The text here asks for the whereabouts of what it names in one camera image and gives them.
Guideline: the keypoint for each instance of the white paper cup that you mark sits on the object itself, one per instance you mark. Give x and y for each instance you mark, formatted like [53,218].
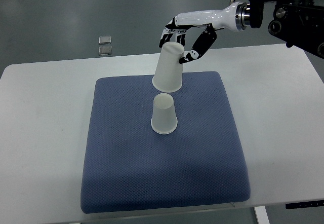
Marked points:
[164,120]
[168,73]

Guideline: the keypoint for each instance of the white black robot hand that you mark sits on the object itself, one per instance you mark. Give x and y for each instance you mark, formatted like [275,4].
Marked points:
[234,17]

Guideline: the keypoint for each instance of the lower metal floor plate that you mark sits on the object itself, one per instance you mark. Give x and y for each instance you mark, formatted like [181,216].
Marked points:
[105,50]

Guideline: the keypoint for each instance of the white paper cup on cushion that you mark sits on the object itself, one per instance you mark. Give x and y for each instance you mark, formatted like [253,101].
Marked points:
[164,120]

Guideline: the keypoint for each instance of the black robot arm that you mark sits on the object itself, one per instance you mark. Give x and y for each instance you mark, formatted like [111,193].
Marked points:
[297,22]

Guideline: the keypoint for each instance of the upper metal floor plate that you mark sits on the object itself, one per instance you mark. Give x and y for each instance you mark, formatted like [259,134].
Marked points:
[104,39]

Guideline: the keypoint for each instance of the blue mesh cushion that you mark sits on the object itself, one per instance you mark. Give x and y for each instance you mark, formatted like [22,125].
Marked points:
[129,167]

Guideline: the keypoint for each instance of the metal floor plate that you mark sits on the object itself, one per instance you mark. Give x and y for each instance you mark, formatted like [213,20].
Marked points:
[105,50]
[104,39]

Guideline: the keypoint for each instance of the black table control panel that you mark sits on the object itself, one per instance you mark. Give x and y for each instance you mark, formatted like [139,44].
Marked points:
[308,204]

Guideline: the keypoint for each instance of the white table leg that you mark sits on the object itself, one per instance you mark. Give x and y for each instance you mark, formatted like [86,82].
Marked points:
[261,215]

